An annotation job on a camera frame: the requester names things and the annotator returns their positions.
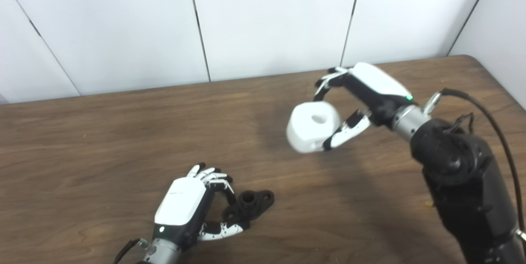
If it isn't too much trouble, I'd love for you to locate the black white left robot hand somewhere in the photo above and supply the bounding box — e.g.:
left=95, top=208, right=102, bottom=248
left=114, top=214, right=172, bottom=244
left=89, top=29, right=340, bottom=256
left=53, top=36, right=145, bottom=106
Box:
left=153, top=163, right=250, bottom=252

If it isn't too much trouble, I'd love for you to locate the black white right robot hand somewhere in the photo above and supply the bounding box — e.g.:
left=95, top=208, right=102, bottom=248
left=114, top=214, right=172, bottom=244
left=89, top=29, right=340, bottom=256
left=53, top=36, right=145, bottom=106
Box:
left=314, top=62, right=415, bottom=151

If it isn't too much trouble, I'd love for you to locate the black flanged holder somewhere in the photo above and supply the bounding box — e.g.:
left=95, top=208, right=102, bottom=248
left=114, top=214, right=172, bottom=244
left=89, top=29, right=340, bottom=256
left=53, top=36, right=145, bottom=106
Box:
left=222, top=190, right=275, bottom=222

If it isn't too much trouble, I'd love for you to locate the round white piece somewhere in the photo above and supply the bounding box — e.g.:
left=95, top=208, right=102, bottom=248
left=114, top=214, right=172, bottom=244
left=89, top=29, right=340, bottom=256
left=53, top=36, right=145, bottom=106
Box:
left=286, top=101, right=341, bottom=154

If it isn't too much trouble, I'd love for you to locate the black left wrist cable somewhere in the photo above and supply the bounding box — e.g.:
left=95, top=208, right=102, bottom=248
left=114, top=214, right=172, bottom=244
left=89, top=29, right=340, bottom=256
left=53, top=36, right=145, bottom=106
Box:
left=113, top=237, right=148, bottom=264

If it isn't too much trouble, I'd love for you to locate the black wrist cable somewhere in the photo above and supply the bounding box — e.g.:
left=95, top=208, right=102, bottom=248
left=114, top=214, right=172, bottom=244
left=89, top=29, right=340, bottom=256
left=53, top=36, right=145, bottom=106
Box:
left=113, top=237, right=148, bottom=264
left=423, top=88, right=526, bottom=240

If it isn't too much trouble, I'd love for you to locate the thin black right arm wire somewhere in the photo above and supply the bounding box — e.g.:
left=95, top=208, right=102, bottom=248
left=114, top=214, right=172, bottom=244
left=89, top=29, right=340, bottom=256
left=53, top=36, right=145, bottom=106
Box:
left=451, top=112, right=475, bottom=134

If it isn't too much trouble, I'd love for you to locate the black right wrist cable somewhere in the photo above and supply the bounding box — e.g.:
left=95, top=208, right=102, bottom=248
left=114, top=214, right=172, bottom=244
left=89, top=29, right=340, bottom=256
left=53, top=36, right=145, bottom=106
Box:
left=423, top=88, right=526, bottom=240

